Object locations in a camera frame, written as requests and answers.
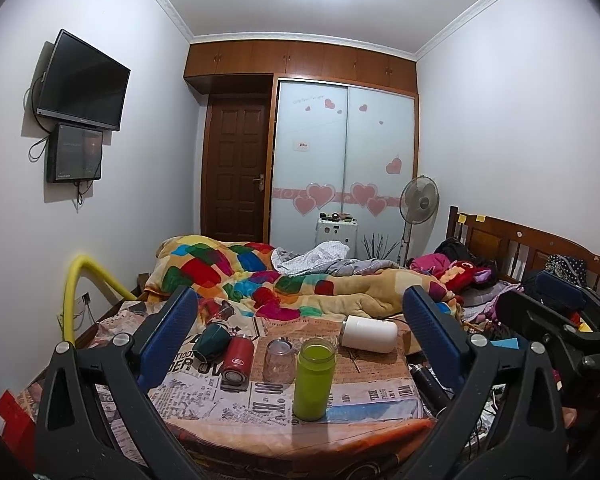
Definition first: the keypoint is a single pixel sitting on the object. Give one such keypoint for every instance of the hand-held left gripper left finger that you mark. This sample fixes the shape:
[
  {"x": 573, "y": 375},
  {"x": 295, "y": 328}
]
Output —
[{"x": 172, "y": 332}]

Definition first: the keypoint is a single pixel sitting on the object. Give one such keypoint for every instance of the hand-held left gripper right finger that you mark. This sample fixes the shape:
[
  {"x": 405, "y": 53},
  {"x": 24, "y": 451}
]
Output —
[{"x": 432, "y": 332}]

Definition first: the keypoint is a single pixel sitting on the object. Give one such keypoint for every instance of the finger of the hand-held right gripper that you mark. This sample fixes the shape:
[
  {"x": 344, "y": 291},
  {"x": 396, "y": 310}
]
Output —
[
  {"x": 560, "y": 287},
  {"x": 517, "y": 310}
]

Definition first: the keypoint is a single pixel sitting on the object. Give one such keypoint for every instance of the dark green cup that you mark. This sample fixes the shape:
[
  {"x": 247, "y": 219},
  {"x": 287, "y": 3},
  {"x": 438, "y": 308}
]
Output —
[{"x": 212, "y": 342}]

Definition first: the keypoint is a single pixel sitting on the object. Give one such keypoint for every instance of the red cup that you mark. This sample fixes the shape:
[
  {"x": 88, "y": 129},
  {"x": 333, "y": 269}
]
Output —
[{"x": 236, "y": 360}]

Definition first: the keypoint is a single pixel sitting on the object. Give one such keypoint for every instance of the clear glass cup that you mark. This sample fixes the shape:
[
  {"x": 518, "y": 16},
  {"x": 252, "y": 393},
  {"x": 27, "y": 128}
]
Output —
[{"x": 279, "y": 362}]

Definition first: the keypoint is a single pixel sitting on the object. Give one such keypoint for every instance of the black dotted bag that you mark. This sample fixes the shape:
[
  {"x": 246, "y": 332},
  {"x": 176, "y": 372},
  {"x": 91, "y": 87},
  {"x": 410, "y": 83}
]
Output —
[{"x": 565, "y": 266}]

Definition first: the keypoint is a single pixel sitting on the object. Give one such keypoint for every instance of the teal box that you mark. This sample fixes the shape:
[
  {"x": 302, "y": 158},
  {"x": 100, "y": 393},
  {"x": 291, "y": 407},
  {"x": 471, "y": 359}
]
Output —
[{"x": 505, "y": 343}]

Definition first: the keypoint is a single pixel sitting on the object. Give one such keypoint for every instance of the black flask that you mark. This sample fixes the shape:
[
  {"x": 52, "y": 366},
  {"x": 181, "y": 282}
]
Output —
[{"x": 427, "y": 385}]

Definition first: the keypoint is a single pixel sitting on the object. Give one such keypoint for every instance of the red plush toy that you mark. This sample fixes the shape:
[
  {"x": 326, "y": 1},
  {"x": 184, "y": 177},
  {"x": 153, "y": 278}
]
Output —
[{"x": 467, "y": 272}]

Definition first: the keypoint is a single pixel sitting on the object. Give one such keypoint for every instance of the white bottle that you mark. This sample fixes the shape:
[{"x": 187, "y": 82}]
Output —
[{"x": 370, "y": 334}]

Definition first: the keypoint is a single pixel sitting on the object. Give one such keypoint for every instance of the pink clothing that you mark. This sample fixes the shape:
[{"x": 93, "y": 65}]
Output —
[{"x": 430, "y": 262}]

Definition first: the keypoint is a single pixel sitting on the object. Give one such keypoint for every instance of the wooden headboard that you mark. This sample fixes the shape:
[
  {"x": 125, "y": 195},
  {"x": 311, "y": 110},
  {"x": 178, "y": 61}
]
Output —
[{"x": 510, "y": 237}]

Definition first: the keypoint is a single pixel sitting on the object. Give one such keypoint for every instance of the colourful patchwork blanket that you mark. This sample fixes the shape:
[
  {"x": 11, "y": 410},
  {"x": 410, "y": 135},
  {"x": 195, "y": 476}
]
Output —
[{"x": 205, "y": 265}]

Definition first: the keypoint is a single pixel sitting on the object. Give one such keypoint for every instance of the dried twig bunch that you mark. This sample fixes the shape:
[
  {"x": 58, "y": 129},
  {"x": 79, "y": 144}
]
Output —
[{"x": 380, "y": 247}]

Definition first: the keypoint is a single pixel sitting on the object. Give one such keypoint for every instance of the yellow padded pipe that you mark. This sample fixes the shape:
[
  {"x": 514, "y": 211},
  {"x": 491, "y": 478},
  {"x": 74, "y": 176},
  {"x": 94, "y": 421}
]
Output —
[{"x": 72, "y": 290}]

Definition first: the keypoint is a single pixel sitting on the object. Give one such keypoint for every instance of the newspaper print cloth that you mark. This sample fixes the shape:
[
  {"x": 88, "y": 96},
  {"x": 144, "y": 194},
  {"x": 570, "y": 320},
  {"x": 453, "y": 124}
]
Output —
[{"x": 260, "y": 400}]

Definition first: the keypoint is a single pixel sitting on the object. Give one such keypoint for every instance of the grey crumpled sheet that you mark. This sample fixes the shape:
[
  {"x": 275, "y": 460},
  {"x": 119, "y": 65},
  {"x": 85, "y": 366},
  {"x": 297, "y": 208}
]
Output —
[{"x": 330, "y": 257}]

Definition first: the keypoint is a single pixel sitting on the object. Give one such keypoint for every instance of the green bottle with clear lid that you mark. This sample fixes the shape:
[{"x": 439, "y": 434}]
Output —
[{"x": 312, "y": 390}]

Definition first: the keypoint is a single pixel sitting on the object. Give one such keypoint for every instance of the standing fan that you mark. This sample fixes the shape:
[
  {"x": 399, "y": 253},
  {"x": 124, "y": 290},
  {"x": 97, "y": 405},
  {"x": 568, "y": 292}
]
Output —
[{"x": 420, "y": 200}]

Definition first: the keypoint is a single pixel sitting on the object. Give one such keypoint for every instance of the small white cabinet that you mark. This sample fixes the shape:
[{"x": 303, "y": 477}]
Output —
[{"x": 336, "y": 237}]

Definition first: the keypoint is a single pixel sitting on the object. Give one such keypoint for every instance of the red box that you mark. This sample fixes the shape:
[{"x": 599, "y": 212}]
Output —
[{"x": 15, "y": 425}]

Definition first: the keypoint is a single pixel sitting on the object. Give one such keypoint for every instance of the brown wooden door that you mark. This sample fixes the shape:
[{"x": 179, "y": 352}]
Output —
[{"x": 237, "y": 160}]

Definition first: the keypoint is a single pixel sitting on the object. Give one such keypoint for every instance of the sliding wardrobe with pink hearts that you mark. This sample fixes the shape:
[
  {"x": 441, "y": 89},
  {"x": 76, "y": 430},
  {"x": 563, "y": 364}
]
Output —
[{"x": 340, "y": 160}]

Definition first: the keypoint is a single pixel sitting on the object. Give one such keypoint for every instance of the wooden overhead cabinet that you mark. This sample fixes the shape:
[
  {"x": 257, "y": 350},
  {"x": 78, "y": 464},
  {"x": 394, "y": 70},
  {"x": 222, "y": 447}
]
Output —
[{"x": 300, "y": 62}]

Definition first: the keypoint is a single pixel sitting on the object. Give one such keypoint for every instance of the wall socket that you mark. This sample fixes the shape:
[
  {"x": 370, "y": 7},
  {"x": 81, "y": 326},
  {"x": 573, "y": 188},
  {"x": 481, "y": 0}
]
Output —
[{"x": 85, "y": 298}]

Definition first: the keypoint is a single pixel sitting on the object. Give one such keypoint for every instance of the small black wall monitor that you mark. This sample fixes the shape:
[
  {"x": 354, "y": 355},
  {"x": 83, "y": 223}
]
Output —
[{"x": 75, "y": 152}]

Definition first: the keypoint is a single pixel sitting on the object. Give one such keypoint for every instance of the wall-mounted television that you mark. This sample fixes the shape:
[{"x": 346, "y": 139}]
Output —
[{"x": 82, "y": 82}]

